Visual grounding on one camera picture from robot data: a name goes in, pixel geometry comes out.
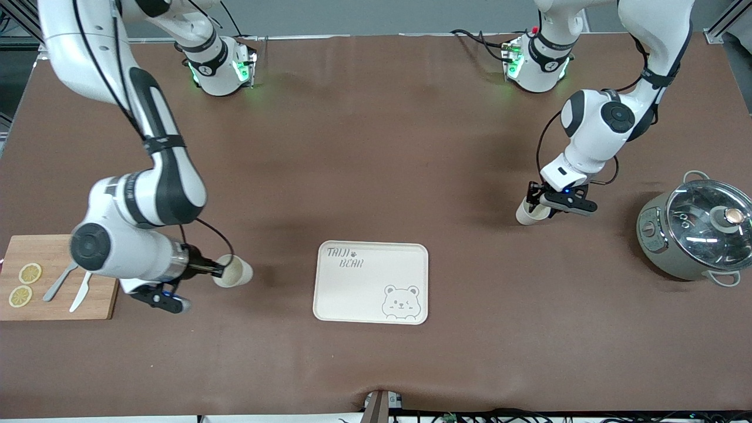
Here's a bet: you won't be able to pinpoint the black left base cables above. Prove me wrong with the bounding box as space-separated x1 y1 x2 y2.
449 26 513 63

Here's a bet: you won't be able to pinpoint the green electric cooking pot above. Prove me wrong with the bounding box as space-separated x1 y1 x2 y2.
636 170 752 287

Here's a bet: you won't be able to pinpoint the white IKEA cup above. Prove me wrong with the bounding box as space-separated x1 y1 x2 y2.
516 197 553 226
213 254 254 288

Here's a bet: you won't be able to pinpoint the wooden cutting board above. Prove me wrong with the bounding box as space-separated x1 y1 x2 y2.
0 234 121 321

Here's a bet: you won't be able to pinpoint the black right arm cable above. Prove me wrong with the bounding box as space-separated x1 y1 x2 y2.
73 0 236 259

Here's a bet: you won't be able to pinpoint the grey plastic knife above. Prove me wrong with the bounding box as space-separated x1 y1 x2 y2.
43 263 78 303

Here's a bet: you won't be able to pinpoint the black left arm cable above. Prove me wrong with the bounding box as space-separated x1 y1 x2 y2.
536 32 682 186

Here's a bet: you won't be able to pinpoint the aluminium frame profile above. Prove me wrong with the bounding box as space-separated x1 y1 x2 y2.
0 0 48 55
705 0 752 45

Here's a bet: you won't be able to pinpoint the cream tray with bear print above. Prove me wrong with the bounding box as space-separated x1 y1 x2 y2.
313 240 429 325

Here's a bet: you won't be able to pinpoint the glass pot lid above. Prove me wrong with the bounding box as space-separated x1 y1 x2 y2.
665 179 752 272

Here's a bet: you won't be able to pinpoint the black right base cable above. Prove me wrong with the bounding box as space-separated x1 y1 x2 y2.
220 0 245 38

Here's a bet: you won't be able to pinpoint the brown table cover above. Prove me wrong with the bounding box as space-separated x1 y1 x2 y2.
0 32 752 419

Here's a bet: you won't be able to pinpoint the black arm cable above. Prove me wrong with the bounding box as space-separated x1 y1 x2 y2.
536 32 682 186
73 0 236 259

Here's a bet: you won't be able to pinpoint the white plastic knife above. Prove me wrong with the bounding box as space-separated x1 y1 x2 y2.
69 270 93 313

